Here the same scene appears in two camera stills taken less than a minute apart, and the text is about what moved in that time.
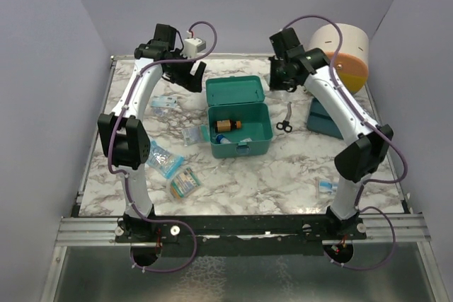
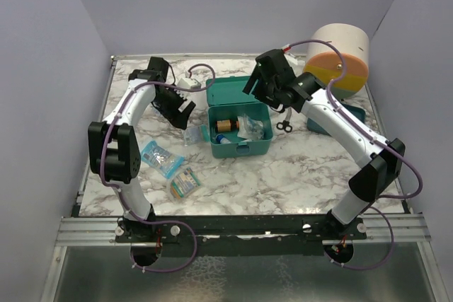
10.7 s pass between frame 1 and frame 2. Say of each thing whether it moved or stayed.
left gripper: moved
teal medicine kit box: stayed
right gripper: moved
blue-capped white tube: stayed
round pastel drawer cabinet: stayed
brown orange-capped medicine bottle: stayed
